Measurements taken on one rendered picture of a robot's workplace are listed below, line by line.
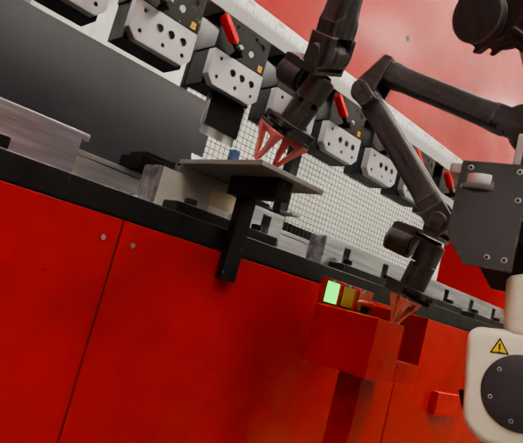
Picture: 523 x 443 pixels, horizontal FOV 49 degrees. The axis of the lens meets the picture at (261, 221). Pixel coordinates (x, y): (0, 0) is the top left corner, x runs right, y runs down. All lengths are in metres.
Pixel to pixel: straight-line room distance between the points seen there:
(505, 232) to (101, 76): 1.23
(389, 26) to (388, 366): 1.00
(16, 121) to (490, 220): 0.79
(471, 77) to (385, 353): 1.25
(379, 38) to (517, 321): 1.05
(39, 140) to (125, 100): 0.72
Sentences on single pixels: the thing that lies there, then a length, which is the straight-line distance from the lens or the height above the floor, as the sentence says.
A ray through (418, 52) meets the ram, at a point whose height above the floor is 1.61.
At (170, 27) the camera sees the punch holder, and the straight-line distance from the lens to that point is 1.23.
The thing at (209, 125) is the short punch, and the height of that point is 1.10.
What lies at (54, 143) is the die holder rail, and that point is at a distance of 1.10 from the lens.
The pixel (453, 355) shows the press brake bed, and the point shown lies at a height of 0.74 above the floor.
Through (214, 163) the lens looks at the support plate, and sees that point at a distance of 1.14.
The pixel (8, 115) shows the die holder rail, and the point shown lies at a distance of 1.07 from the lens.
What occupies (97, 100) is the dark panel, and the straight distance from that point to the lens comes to 1.73.
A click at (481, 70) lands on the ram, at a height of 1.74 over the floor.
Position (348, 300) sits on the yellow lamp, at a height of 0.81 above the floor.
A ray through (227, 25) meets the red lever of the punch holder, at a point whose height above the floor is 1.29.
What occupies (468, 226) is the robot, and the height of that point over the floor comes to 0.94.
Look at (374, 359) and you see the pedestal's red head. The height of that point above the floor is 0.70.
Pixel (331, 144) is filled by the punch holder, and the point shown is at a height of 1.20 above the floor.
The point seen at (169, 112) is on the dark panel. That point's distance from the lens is 1.86.
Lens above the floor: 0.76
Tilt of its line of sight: 7 degrees up
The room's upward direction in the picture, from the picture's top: 15 degrees clockwise
